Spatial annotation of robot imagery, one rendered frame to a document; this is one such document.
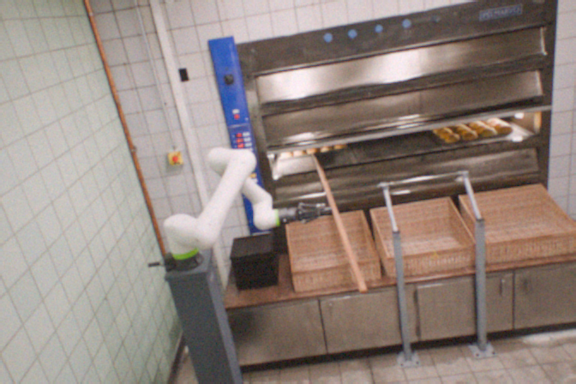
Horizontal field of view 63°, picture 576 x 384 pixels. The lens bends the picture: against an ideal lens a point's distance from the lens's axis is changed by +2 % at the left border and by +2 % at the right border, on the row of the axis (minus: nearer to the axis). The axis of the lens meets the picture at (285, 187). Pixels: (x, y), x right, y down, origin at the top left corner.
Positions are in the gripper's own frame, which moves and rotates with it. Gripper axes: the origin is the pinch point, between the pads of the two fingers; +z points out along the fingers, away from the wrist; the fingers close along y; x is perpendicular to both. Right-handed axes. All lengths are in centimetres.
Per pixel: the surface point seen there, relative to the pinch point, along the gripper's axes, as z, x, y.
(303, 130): -4, -65, -29
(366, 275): 20, -18, 57
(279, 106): -18, -67, -47
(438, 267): 65, -18, 59
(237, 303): -63, -15, 62
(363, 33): 41, -69, -83
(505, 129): 134, -84, -2
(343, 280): 5, -17, 58
